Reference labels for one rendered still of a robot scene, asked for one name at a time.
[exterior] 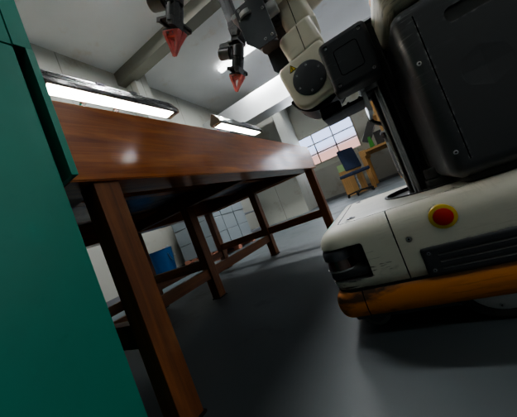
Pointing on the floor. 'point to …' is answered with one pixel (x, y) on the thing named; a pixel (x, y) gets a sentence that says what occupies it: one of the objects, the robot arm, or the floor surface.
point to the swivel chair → (348, 158)
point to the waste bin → (163, 260)
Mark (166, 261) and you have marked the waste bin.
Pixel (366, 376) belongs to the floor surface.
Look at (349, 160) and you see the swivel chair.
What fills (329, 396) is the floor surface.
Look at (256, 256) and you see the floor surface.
